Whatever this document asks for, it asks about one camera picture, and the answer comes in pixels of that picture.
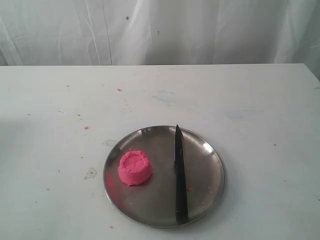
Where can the pink dough lump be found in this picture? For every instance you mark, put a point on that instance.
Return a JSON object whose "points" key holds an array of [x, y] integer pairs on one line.
{"points": [[134, 168]]}

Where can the black knife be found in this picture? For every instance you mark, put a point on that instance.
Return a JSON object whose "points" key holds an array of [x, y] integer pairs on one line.
{"points": [[181, 200]]}

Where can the white backdrop cloth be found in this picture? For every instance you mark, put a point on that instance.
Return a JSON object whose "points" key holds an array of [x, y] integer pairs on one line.
{"points": [[159, 32]]}

